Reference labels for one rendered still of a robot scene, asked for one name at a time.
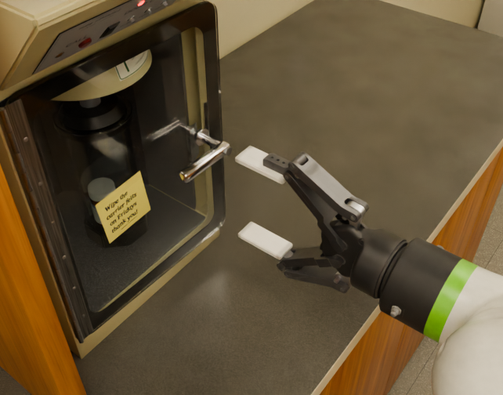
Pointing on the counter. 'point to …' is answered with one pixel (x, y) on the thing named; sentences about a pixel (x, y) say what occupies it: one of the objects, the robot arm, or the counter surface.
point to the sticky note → (123, 207)
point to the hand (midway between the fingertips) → (251, 197)
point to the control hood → (30, 33)
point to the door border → (47, 213)
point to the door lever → (219, 149)
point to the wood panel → (22, 302)
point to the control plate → (122, 12)
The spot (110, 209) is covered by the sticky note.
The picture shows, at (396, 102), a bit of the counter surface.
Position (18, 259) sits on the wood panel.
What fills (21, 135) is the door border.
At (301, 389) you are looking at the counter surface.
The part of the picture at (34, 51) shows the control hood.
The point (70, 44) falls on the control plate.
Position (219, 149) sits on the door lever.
